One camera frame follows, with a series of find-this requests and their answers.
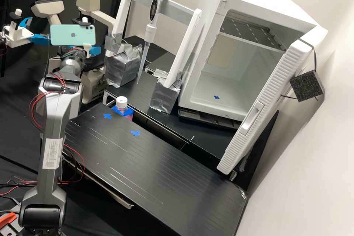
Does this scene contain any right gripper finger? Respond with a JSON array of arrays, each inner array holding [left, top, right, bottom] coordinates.
[[88, 46, 104, 57]]

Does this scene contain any cream microscope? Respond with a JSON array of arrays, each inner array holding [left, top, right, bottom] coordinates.
[[30, 0, 117, 105]]

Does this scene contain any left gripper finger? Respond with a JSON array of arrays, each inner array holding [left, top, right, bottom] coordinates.
[[28, 34, 52, 45], [20, 17, 34, 30]]

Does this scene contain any small bottle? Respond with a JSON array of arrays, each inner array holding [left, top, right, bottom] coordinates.
[[115, 96, 135, 118]]

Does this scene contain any white pipette stand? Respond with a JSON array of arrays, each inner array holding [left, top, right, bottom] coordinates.
[[104, 0, 203, 114]]

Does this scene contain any pipette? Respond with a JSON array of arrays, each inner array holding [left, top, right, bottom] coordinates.
[[136, 0, 168, 85]]

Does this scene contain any right wrist camera phone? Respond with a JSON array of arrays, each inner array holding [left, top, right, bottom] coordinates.
[[49, 17, 97, 46]]

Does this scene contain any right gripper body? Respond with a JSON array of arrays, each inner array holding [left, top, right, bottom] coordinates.
[[82, 44, 94, 59]]

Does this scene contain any blue bottle holder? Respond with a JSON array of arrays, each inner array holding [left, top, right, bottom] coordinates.
[[111, 105, 135, 122]]

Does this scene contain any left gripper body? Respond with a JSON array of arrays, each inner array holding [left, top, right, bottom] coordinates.
[[3, 24, 31, 48]]

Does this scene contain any incubator door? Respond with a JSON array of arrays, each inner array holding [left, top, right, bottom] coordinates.
[[216, 27, 329, 176]]

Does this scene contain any left phone holder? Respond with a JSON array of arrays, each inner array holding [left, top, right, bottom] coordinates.
[[10, 8, 24, 31]]

